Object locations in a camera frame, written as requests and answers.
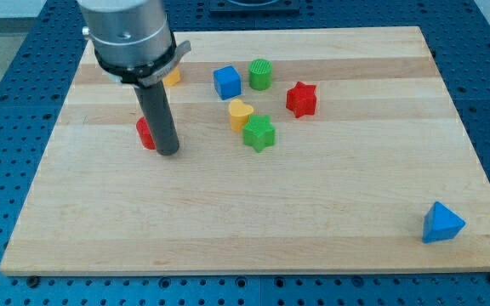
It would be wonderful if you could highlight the yellow hexagon block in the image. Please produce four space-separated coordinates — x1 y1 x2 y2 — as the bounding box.
162 67 181 87

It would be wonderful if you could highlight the yellow heart block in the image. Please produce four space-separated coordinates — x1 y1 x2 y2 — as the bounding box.
228 99 254 132

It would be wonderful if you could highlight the red block behind rod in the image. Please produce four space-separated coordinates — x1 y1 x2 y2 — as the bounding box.
135 116 156 150

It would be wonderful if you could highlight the wooden board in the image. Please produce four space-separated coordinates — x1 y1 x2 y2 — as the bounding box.
0 26 490 276

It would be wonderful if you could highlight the dark mounting plate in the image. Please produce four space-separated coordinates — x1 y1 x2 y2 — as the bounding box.
208 0 301 15

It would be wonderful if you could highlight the green star block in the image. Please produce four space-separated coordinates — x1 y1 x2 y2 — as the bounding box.
242 115 276 153

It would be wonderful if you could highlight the red star block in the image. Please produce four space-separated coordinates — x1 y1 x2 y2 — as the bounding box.
286 82 317 118

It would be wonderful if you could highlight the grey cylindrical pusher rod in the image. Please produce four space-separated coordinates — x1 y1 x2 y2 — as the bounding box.
134 82 179 156

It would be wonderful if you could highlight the green cylinder block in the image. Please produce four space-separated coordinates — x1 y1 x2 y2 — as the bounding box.
248 59 272 91

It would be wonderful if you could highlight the blue triangle block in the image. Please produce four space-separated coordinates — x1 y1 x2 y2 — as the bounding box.
422 201 466 243

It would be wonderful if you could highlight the blue cube block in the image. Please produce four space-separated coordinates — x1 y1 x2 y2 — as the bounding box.
213 65 242 100

